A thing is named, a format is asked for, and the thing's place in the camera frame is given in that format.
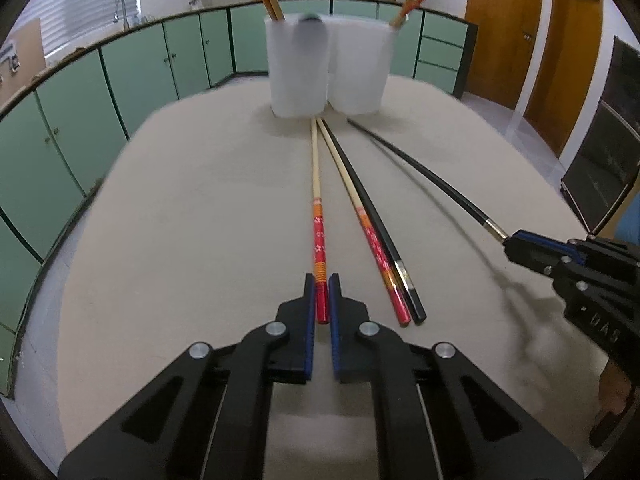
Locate white double utensil holder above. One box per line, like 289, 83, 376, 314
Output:
265, 13, 397, 118

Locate right wooden door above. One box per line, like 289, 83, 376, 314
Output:
524, 0, 603, 156

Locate dark spoon left compartment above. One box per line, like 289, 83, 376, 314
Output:
298, 13, 322, 24

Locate red orange patterned chopstick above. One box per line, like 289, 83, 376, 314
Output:
310, 118, 330, 324

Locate green lower cabinets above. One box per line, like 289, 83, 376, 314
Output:
0, 0, 478, 399

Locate brown cardboard board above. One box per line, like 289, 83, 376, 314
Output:
0, 18, 46, 106

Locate window blinds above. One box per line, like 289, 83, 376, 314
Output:
8, 0, 139, 57

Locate wooden door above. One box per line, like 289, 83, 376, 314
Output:
465, 0, 542, 110
524, 0, 603, 156

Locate black chopstick silver band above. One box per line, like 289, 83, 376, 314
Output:
322, 118, 427, 325

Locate left wooden door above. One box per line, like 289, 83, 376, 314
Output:
465, 0, 542, 110

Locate person's hand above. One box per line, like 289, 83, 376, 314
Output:
598, 360, 632, 416

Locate dark cabinet at right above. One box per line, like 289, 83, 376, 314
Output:
560, 38, 639, 234

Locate kitchen faucet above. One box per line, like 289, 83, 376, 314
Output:
113, 0, 130, 30

